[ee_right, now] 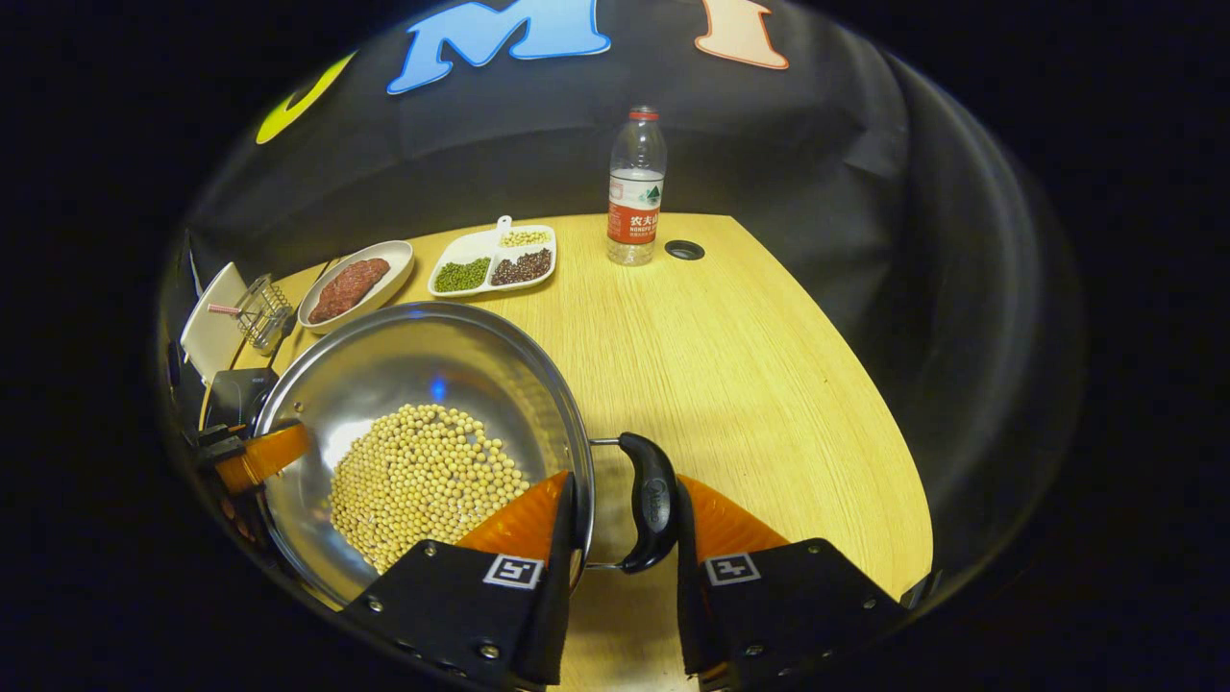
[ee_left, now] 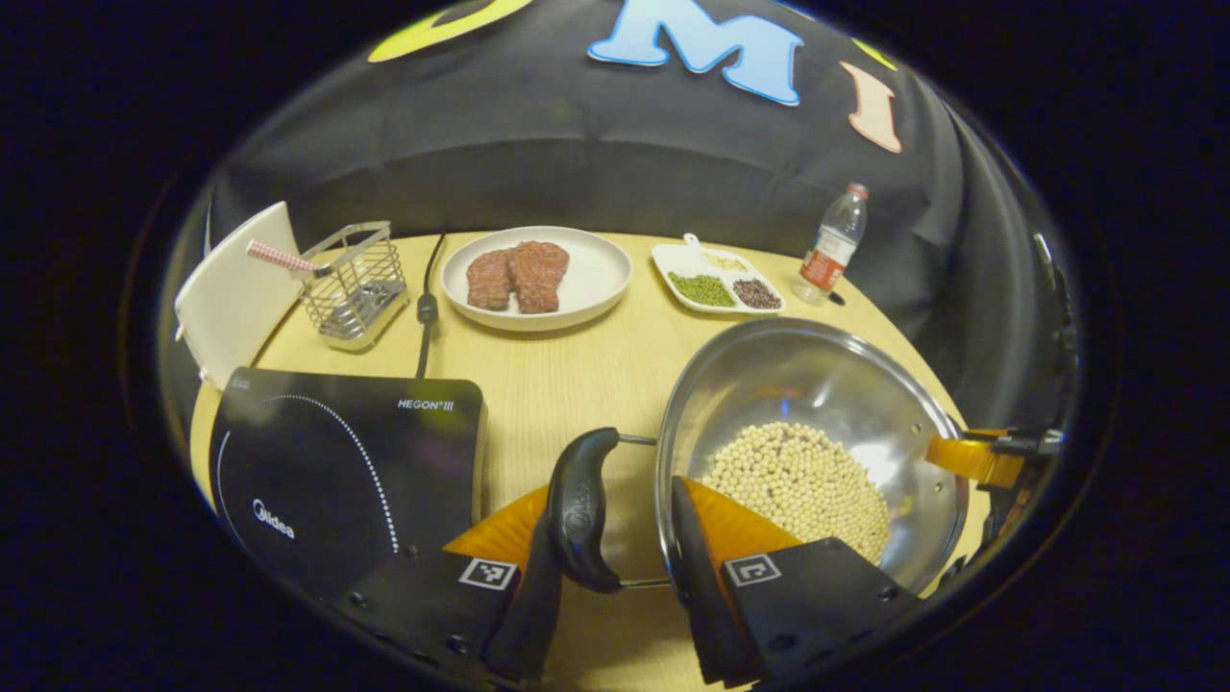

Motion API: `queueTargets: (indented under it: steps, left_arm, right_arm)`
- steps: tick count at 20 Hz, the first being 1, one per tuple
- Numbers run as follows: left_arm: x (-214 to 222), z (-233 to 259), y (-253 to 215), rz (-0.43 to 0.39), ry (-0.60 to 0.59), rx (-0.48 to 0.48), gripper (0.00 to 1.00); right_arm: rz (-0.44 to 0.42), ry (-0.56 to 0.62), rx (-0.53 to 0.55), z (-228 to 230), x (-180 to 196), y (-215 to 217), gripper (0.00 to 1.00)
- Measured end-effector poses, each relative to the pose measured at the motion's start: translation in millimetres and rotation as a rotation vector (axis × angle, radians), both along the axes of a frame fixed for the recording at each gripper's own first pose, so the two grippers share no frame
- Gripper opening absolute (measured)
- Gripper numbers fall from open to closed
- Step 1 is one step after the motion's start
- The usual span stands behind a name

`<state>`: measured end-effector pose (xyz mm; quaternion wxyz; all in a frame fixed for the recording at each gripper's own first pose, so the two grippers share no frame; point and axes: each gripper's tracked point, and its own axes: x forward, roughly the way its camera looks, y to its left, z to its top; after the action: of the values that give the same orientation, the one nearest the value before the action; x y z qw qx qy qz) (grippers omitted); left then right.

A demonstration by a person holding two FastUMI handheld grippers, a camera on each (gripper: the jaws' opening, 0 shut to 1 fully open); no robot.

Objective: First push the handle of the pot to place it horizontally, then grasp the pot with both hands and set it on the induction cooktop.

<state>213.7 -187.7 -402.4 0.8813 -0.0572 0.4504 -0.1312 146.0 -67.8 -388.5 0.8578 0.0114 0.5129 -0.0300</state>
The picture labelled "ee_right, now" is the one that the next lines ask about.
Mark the red minced meat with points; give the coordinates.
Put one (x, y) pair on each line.
(348, 288)

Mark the green mung bean heap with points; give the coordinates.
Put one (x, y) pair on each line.
(462, 275)

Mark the small soybean heap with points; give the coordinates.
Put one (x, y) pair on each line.
(525, 238)

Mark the pile of soybeans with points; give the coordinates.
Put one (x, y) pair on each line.
(423, 481)

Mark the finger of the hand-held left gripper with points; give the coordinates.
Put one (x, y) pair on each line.
(269, 454)

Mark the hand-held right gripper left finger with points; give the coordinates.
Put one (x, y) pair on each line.
(452, 605)

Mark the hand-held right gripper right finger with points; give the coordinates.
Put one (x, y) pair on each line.
(798, 605)

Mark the white toaster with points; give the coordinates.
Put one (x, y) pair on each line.
(211, 336)

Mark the stainless steel pot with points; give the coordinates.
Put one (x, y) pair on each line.
(423, 356)

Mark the clear water bottle red label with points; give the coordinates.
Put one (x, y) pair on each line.
(634, 216)

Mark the dark red bean heap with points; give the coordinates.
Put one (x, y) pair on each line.
(522, 267)

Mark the white oval plate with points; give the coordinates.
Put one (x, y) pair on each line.
(396, 261)

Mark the black induction cooktop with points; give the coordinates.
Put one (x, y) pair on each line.
(235, 394)

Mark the black table edge clip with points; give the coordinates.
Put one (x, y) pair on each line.
(921, 589)

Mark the white divided dish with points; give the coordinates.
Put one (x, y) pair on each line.
(471, 248)

